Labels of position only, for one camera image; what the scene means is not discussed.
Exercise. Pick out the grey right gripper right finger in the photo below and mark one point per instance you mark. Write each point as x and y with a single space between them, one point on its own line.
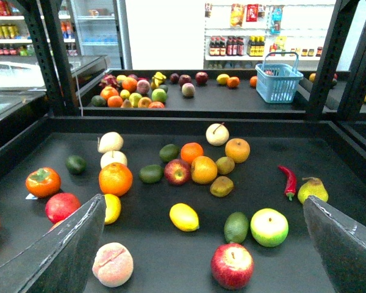
340 242

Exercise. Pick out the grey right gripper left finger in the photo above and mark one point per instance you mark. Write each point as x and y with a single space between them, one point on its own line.
61 260

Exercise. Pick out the yellow lemon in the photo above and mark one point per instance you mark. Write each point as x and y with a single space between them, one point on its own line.
184 217
113 208

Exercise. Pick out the pink peach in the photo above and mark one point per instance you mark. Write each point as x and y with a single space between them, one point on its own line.
113 265

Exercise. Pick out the red pomegranate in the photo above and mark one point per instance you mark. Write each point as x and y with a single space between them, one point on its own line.
60 206

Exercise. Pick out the yellow pear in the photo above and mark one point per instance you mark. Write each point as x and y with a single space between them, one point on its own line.
312 186

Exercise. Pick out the orange persimmon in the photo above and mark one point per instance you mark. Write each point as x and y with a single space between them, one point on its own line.
44 182

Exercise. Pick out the green apple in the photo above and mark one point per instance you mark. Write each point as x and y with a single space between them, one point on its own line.
269 227

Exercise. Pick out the red chili pepper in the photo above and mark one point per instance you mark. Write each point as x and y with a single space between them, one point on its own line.
291 181

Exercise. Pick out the dark green avocado left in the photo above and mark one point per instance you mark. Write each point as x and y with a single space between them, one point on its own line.
75 164

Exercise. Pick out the dark green avocado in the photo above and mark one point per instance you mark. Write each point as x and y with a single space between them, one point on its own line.
75 164
151 174

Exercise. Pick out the large orange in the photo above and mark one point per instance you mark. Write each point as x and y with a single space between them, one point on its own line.
115 179

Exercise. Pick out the white pear left lower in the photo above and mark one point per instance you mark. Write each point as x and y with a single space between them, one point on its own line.
111 157

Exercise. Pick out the green avocado front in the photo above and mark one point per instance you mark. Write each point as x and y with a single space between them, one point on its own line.
236 228

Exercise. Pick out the red apple front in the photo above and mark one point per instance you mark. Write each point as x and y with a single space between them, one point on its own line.
232 266

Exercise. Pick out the white pear left upper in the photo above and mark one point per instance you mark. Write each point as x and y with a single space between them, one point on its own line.
111 141

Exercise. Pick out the brown kiwi lower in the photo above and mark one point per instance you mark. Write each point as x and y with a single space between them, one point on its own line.
221 187

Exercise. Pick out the brown kiwi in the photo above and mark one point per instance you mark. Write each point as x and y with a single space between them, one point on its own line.
221 187
225 165

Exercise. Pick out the red yellow apple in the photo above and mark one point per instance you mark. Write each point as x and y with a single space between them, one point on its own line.
177 172

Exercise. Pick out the brown kiwi upper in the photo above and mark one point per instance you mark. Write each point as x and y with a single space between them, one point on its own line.
225 165

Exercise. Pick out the green lime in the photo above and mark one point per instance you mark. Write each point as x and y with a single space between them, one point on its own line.
169 152

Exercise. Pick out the small orange tangerine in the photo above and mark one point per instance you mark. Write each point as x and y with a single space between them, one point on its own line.
191 151

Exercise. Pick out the white pear with stem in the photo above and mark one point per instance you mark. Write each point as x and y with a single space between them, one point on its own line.
217 134

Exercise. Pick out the far fruit pile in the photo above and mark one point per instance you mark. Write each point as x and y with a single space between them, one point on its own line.
131 92

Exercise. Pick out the blue shopping basket far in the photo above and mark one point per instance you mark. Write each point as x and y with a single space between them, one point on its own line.
278 82

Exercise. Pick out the dark sauce bottles row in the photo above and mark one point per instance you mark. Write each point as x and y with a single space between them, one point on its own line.
222 46

